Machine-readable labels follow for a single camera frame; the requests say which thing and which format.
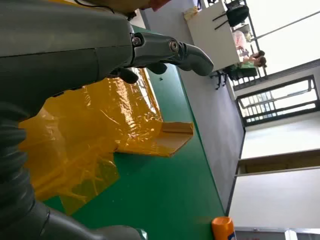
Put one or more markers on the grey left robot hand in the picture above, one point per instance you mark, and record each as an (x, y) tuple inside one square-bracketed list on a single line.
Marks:
[(55, 43)]

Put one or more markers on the orange bottle with clear cap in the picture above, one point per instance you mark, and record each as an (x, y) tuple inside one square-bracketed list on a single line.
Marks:
[(222, 229)]

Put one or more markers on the yellow plastic wrapped box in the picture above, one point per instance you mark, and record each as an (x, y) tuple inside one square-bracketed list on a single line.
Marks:
[(95, 132)]

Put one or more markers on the white table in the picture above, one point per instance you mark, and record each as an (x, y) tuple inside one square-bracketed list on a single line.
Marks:
[(139, 21)]

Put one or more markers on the green table mat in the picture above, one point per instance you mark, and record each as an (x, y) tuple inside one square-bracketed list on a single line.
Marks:
[(162, 188)]

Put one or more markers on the white desk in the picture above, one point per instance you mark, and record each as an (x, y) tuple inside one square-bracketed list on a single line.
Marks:
[(212, 36)]

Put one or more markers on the black office chair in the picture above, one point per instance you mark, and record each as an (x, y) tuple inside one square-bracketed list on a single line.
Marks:
[(240, 73), (236, 14)]

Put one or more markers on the pink bag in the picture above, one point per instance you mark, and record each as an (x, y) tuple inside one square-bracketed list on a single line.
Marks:
[(239, 39)]

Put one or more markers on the person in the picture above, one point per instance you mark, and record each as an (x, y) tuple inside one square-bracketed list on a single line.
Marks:
[(260, 53), (252, 63)]

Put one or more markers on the black framed window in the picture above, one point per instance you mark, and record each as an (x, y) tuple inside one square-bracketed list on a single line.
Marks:
[(277, 99)]

